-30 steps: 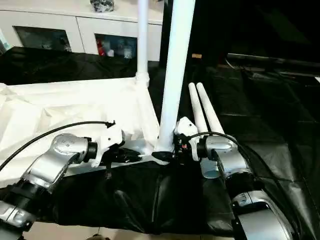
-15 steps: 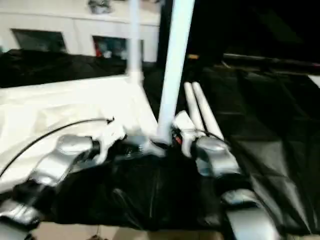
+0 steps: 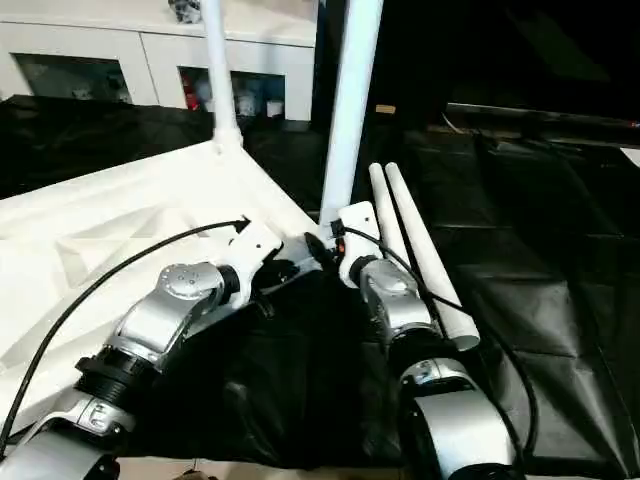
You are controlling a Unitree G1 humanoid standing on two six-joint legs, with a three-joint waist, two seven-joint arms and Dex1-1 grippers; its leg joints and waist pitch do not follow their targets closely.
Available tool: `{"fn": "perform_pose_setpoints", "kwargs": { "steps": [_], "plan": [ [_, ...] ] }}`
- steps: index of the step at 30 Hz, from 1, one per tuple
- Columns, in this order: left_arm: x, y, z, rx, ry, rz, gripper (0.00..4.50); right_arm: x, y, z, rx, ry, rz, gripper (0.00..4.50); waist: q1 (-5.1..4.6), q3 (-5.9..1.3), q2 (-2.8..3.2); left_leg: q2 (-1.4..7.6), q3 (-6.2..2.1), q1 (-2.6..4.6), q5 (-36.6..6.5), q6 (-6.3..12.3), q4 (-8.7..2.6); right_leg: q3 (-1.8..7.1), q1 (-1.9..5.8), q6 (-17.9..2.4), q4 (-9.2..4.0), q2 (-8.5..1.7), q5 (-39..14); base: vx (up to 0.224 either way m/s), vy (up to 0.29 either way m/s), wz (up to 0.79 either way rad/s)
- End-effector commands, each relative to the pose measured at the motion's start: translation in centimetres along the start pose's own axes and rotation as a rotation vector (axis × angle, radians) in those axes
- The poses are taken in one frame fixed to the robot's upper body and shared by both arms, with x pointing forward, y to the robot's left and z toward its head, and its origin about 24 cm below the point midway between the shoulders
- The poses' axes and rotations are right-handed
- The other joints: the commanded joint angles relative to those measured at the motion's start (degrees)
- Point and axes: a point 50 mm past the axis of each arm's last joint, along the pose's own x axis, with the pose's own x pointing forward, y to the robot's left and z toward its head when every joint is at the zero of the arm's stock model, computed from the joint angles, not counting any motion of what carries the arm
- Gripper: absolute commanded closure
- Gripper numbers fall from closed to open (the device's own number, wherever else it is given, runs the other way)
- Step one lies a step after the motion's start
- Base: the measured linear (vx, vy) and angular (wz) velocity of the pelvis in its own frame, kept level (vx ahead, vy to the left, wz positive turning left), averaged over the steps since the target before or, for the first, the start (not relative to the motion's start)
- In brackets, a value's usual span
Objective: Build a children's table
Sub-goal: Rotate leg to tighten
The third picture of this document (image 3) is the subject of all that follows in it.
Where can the white plastic table leg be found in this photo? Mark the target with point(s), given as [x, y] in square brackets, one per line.
[425, 250]
[350, 100]
[385, 210]
[220, 75]

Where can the white plastic table top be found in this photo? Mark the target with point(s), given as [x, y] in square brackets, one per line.
[100, 225]

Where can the black plastic mat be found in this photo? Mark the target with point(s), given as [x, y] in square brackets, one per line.
[300, 375]

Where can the white cup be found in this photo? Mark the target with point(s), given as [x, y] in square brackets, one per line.
[273, 108]

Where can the small tan tag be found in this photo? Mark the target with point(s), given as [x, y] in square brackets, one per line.
[385, 109]

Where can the black metal rod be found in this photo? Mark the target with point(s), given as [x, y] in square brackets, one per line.
[540, 114]

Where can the white cabinet with glass doors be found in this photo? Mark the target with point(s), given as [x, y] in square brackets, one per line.
[150, 50]

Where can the black backdrop cloth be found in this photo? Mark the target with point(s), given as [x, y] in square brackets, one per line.
[500, 50]

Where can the black bundle on cabinet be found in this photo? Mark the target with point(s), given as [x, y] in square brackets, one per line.
[187, 10]

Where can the white flat panel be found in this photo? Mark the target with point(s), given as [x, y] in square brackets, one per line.
[631, 157]

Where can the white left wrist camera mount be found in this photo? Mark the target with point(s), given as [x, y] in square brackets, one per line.
[250, 255]

